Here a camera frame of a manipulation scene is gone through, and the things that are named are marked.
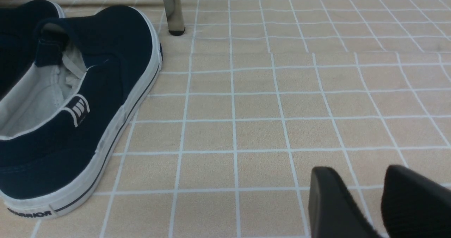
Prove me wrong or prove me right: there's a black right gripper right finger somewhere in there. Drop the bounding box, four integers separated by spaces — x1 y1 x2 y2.
381 165 451 238

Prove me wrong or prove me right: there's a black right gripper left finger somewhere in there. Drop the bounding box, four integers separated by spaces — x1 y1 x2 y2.
308 167 379 238

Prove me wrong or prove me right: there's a navy slip-on shoe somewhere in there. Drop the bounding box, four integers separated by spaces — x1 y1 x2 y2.
0 0 66 98
0 5 163 219

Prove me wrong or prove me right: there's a steel shoe rack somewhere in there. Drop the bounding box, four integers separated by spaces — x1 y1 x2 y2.
163 0 186 37

